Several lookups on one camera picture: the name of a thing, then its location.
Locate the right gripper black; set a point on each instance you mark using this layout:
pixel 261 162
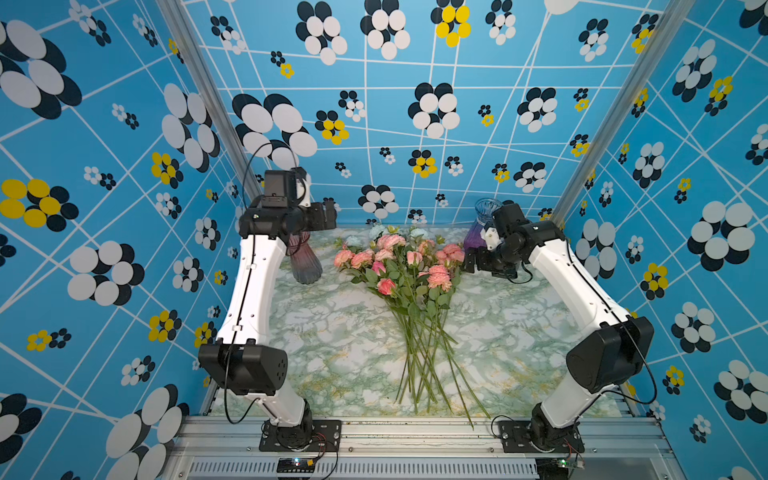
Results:
pixel 482 264

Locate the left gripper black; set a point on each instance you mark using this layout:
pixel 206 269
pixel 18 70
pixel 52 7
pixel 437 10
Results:
pixel 320 222

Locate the pink grey ribbed glass vase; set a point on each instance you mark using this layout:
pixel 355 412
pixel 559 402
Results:
pixel 305 265

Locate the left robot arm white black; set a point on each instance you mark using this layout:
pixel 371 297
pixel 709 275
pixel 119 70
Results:
pixel 242 360

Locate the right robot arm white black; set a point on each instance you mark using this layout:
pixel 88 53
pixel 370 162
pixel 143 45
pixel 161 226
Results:
pixel 613 346

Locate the purple blue ribbed glass vase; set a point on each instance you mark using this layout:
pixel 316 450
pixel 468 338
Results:
pixel 484 209

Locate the bunch of pink flowers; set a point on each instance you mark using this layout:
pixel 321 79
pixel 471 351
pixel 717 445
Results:
pixel 417 276

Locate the right green circuit board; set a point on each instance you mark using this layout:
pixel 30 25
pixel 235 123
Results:
pixel 558 469

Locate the green circuit board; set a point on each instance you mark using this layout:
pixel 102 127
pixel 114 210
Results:
pixel 558 469
pixel 296 466

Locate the left green circuit board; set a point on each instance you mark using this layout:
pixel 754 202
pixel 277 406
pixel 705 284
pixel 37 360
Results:
pixel 296 466

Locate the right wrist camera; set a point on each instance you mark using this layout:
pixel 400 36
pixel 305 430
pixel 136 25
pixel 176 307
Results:
pixel 491 238

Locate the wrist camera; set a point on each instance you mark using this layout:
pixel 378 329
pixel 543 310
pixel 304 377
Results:
pixel 303 183
pixel 491 238

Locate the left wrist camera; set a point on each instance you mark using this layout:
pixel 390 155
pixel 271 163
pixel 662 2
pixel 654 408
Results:
pixel 303 183

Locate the left aluminium corner post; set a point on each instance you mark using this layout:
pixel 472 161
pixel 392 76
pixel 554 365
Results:
pixel 181 29

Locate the aluminium corner post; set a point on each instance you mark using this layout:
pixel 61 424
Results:
pixel 181 29
pixel 671 21

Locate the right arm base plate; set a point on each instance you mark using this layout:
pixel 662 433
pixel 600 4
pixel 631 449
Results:
pixel 534 438

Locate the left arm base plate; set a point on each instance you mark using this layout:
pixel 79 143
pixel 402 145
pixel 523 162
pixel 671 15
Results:
pixel 315 437

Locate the aluminium front frame rail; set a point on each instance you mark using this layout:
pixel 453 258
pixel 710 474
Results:
pixel 421 448

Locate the right aluminium corner post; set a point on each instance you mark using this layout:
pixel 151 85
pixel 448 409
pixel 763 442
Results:
pixel 671 21

